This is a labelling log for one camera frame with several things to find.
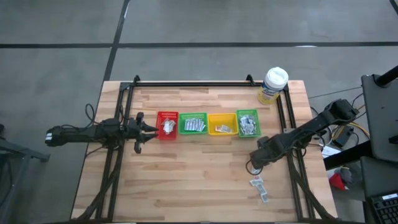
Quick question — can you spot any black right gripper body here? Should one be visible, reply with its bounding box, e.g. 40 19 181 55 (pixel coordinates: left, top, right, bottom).
249 136 282 170

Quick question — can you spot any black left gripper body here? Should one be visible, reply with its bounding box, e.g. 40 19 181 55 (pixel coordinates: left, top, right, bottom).
126 111 144 155

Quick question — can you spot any red plastic basket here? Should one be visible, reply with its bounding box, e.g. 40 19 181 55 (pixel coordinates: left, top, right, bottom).
155 111 180 141

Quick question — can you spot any green plastic basket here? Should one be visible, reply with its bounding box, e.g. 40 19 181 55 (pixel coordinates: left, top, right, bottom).
178 112 209 136
235 108 261 138

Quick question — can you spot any yellow plastic basket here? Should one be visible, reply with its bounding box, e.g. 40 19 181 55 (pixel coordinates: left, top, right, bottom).
207 113 239 136

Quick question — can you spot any white paper sheet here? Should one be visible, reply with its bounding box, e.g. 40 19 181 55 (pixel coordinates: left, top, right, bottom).
319 142 342 159

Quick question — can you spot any Lysol wipes canister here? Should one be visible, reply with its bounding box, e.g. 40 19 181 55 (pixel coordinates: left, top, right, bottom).
256 66 290 106

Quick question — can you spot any red cloth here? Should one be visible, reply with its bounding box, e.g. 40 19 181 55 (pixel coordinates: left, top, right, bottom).
328 172 348 192

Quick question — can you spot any black power adapter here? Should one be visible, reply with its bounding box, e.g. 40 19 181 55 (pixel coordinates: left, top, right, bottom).
331 126 354 147

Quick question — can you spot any black diagonal beam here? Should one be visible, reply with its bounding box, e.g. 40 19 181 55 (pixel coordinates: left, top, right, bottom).
323 140 374 170

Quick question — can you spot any grey cloth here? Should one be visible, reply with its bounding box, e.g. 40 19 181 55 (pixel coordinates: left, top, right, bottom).
340 166 363 185

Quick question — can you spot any grey desk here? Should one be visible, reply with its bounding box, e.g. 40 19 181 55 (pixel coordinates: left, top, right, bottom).
359 155 398 224

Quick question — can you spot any grey metal stand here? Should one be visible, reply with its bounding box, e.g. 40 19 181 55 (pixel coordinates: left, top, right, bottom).
0 123 51 224

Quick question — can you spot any grey side table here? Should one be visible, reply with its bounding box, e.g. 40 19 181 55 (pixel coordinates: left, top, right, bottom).
360 73 398 163

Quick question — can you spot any black keyboard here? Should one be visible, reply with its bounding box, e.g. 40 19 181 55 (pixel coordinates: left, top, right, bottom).
369 192 398 224

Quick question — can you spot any black pole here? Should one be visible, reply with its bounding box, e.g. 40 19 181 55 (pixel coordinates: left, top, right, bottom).
374 64 398 88

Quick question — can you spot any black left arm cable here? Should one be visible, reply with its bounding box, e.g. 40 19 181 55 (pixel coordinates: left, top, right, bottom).
85 103 101 124

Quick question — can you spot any thin grey floor cable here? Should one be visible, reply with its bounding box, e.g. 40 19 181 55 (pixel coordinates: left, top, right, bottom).
307 85 363 100

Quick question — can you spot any yellow cable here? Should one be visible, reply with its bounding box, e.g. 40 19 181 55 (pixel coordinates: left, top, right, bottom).
349 104 371 141

